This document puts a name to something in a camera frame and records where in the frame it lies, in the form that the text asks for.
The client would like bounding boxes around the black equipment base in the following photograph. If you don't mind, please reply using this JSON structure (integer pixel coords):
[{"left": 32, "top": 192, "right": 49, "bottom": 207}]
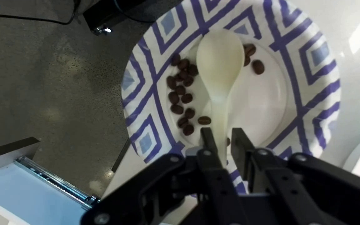
[{"left": 83, "top": 0, "right": 186, "bottom": 35}]

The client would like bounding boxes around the cream plastic spoon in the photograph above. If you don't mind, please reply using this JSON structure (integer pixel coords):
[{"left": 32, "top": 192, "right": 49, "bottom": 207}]
[{"left": 196, "top": 29, "right": 247, "bottom": 167}]

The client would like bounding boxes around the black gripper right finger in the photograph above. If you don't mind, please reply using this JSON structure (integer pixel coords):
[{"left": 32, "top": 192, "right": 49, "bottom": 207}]
[{"left": 231, "top": 126, "right": 360, "bottom": 225}]

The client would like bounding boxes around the blue patterned paper plate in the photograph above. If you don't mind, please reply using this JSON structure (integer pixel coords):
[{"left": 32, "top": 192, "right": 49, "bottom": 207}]
[{"left": 121, "top": 0, "right": 342, "bottom": 197}]

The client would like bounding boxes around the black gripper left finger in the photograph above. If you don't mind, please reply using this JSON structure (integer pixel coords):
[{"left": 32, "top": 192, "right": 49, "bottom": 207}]
[{"left": 82, "top": 126, "right": 249, "bottom": 225}]

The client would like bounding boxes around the brown coffee beans pile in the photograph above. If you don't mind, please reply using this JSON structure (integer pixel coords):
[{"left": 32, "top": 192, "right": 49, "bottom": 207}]
[{"left": 166, "top": 42, "right": 267, "bottom": 136}]

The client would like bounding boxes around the light blue open drawer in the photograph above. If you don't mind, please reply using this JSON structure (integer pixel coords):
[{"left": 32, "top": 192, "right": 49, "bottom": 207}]
[{"left": 0, "top": 136, "right": 101, "bottom": 225}]

